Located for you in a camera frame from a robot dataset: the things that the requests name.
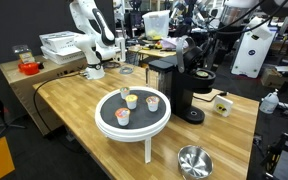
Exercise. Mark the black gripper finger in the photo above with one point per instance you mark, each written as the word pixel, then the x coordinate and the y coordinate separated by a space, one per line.
pixel 210 58
pixel 224 59

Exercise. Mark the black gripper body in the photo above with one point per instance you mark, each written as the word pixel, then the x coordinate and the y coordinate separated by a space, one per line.
pixel 227 38

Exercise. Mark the black coffee maker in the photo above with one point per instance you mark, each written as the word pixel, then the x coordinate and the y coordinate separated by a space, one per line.
pixel 184 93

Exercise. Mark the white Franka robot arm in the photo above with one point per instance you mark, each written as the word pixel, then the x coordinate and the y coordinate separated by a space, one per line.
pixel 90 43

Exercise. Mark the coffee pod pink lid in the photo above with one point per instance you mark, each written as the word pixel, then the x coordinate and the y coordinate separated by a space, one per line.
pixel 152 104

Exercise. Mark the coffee pod yellow lid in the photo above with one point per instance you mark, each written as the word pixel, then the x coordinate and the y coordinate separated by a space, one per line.
pixel 131 102

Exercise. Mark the coffee pod orange red lid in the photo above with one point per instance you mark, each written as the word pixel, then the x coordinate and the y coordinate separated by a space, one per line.
pixel 122 117

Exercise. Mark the stainless steel pot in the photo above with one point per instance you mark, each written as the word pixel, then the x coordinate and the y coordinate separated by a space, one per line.
pixel 195 163

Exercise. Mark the white panel blue logo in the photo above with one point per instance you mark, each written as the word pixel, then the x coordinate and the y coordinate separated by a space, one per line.
pixel 250 63

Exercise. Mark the lavender cloth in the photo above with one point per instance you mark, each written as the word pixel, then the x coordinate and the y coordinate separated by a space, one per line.
pixel 169 43

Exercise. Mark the white box yellow label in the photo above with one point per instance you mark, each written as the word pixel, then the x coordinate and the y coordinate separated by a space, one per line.
pixel 223 106

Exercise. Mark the cardboard box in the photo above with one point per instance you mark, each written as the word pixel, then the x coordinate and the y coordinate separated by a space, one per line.
pixel 272 78

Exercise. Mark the wooden background table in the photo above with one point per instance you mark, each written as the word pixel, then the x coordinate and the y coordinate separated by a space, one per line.
pixel 157 53

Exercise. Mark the white plastic bottle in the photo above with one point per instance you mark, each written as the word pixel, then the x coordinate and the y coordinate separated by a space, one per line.
pixel 269 103

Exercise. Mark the clear plastic storage bin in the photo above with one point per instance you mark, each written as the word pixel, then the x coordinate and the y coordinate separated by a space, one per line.
pixel 155 25

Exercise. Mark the white round stand black top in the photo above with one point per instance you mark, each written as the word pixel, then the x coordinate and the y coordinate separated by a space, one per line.
pixel 140 116

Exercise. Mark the black metal cart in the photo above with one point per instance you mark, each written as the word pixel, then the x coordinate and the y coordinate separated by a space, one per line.
pixel 284 163

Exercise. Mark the white flat box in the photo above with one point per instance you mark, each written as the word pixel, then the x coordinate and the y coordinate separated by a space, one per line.
pixel 62 56
pixel 59 40

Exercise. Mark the red bowl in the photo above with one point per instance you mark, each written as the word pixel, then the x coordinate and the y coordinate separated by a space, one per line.
pixel 29 69

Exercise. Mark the clear plastic container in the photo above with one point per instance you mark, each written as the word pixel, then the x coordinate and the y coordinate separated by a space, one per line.
pixel 23 53

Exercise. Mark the beige wooden cabinet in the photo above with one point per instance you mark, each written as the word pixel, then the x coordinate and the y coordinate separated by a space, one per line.
pixel 20 86

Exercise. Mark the black tripod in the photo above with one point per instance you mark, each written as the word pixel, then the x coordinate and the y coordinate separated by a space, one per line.
pixel 6 124

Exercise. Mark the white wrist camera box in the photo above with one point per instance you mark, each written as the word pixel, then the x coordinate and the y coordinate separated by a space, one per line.
pixel 260 29

